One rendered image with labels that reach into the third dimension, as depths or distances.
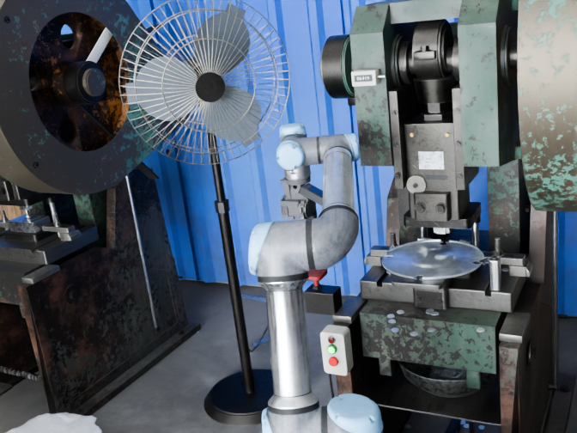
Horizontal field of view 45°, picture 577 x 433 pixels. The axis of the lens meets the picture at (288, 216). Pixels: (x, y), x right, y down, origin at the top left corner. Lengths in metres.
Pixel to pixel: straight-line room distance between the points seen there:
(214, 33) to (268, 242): 1.04
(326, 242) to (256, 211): 2.27
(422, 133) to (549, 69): 0.54
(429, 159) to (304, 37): 1.54
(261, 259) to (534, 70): 0.70
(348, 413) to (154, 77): 1.34
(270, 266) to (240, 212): 2.30
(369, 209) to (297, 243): 1.95
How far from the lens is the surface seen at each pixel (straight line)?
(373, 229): 3.48
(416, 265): 2.03
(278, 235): 1.53
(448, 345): 2.05
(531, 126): 1.62
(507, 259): 2.14
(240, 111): 2.46
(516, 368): 1.96
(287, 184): 2.02
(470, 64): 1.89
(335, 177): 1.71
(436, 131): 1.99
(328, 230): 1.53
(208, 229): 3.98
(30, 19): 2.59
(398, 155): 2.00
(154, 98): 2.42
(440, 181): 2.03
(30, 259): 3.00
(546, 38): 1.58
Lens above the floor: 1.56
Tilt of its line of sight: 18 degrees down
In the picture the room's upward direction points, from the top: 7 degrees counter-clockwise
